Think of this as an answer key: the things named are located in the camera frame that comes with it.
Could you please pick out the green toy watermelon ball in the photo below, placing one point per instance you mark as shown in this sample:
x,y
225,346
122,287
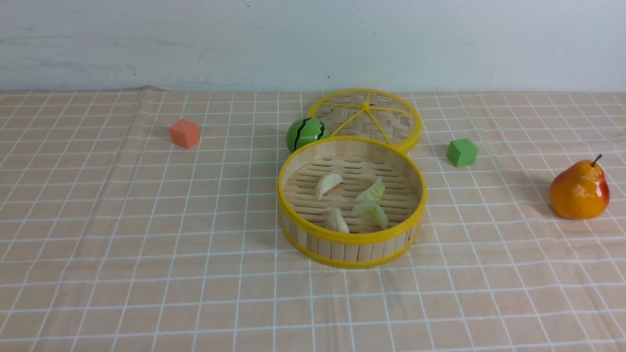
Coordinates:
x,y
304,131

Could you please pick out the orange yellow toy pear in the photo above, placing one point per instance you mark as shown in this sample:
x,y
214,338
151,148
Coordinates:
x,y
581,191

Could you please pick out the checked peach tablecloth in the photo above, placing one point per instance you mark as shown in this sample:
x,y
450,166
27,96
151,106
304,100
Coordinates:
x,y
113,239

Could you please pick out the bamboo steamer tray yellow rim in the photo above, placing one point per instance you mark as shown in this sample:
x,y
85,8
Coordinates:
x,y
359,161

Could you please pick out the green tinted dumpling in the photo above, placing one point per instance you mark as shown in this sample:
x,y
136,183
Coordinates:
x,y
374,193
371,212

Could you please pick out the orange foam cube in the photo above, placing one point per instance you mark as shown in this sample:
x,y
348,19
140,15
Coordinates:
x,y
185,133

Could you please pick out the white dumpling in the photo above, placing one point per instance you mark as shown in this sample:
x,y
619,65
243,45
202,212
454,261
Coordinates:
x,y
335,221
327,183

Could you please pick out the green foam cube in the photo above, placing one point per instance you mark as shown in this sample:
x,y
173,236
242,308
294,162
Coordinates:
x,y
462,152

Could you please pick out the woven bamboo steamer lid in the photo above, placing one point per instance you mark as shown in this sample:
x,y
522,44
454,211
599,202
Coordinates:
x,y
370,113

